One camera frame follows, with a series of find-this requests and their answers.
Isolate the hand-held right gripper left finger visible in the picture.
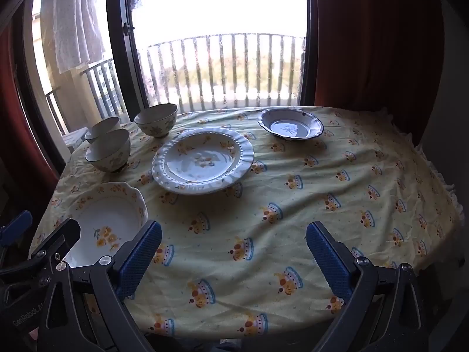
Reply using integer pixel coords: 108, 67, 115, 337
37, 221, 162, 352

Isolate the white hanging towel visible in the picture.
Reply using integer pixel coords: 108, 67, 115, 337
53, 0, 105, 74

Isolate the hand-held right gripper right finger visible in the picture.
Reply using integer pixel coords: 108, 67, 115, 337
305, 221, 429, 352

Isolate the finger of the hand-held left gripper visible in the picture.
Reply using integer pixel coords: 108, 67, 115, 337
0, 210, 33, 261
0, 219, 81, 284

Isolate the yellow printed tablecloth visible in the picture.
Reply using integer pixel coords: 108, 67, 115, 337
28, 106, 466, 340

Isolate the white beaded rim plate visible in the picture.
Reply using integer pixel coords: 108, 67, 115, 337
151, 127, 255, 196

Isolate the white floral bowl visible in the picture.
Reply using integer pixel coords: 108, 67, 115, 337
134, 103, 178, 139
84, 116, 121, 143
85, 129, 131, 173

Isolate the white plastic chair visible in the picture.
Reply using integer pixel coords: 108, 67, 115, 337
62, 126, 90, 153

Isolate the dark balcony railing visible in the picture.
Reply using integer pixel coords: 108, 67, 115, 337
44, 59, 125, 133

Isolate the red curtain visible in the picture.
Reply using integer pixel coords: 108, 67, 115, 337
311, 0, 446, 136
0, 26, 59, 209

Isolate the blue rimmed white plate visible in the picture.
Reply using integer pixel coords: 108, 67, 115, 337
256, 108, 325, 141

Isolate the light balcony railing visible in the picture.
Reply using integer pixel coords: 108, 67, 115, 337
137, 33, 306, 112

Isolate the dark window frame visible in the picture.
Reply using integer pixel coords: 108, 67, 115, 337
11, 0, 319, 177

